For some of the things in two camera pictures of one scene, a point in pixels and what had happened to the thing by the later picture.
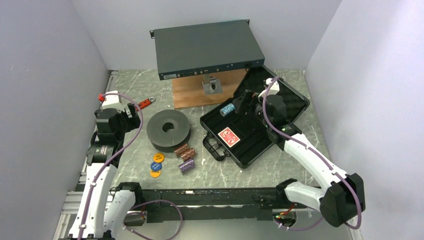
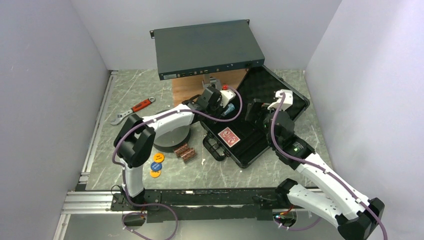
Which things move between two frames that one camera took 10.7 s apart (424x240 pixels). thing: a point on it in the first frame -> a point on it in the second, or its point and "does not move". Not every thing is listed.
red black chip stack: (182, 148) does not move
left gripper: (133, 122) -> (218, 103)
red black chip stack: (188, 154) does not move
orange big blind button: (158, 157) does not move
